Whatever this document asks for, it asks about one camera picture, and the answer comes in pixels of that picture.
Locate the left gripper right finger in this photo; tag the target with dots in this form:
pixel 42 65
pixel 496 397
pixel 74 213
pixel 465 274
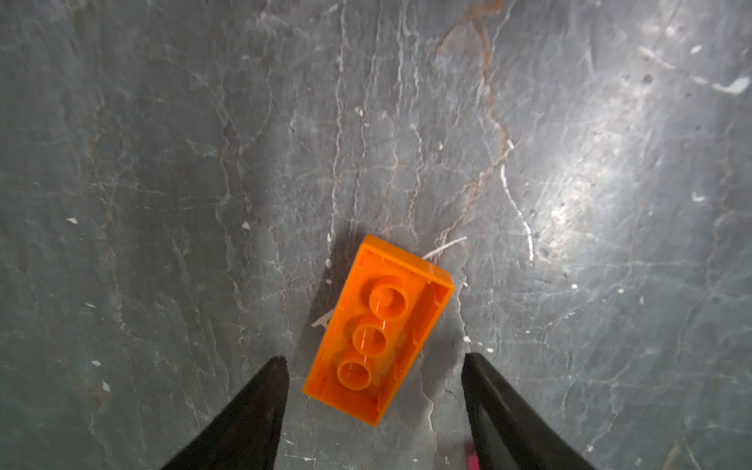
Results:
pixel 507 432

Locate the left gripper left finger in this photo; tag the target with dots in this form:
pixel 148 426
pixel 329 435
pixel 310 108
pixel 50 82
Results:
pixel 246 434

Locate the magenta lego brick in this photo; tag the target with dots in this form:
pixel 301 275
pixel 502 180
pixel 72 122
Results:
pixel 472 458

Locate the orange lego brick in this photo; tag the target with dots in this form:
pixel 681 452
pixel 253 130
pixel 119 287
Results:
pixel 387 309

